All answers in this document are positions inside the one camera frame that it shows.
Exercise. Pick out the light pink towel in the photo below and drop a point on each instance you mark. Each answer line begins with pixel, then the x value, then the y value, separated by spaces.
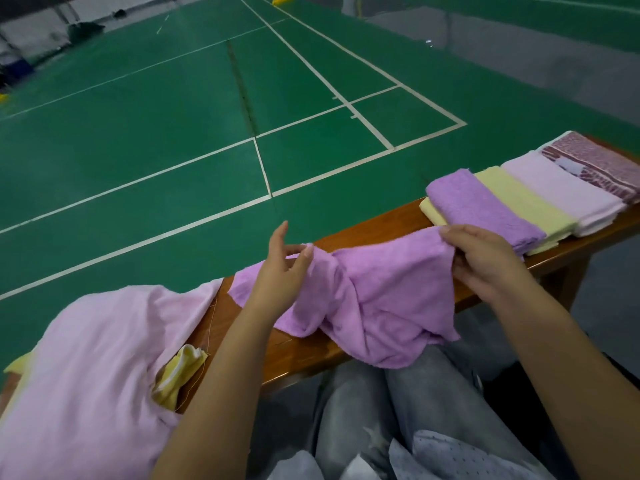
pixel 90 385
pixel 565 190

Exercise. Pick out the person's right hand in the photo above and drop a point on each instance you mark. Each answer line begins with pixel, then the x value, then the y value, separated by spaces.
pixel 485 263

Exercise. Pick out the purple towel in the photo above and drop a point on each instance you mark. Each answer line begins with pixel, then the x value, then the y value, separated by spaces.
pixel 390 295
pixel 480 207

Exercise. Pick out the person's left forearm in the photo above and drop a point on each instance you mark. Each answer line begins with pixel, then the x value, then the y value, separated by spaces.
pixel 215 415

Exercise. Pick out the person's right forearm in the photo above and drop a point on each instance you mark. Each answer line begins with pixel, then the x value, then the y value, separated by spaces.
pixel 570 385

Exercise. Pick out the yellow white striped cloth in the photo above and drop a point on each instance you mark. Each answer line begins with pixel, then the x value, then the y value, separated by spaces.
pixel 178 375

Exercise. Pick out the red patterned towel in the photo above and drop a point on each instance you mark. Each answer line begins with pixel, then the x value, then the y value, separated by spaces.
pixel 600 165

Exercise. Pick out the brown wooden bench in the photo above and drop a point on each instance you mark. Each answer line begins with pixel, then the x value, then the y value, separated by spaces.
pixel 290 355

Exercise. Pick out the person's grey trousers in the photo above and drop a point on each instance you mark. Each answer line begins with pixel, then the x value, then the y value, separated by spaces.
pixel 430 395

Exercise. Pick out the person's left hand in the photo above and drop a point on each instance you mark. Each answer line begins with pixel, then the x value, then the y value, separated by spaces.
pixel 275 280

